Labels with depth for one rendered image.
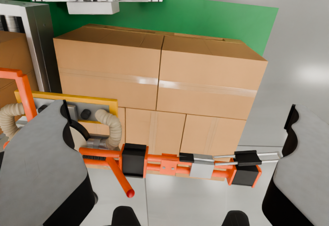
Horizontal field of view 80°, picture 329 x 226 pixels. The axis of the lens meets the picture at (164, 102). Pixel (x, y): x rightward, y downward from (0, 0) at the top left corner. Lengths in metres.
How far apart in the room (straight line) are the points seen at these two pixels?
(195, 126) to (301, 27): 1.13
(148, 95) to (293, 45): 1.24
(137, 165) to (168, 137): 0.78
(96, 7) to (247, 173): 0.68
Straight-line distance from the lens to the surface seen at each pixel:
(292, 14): 1.86
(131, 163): 0.65
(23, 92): 0.63
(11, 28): 1.40
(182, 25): 1.65
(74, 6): 0.70
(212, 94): 1.25
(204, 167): 0.66
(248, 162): 0.66
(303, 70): 2.06
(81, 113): 0.70
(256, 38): 1.79
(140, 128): 1.38
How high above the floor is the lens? 1.63
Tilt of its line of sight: 60 degrees down
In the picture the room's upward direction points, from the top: 175 degrees counter-clockwise
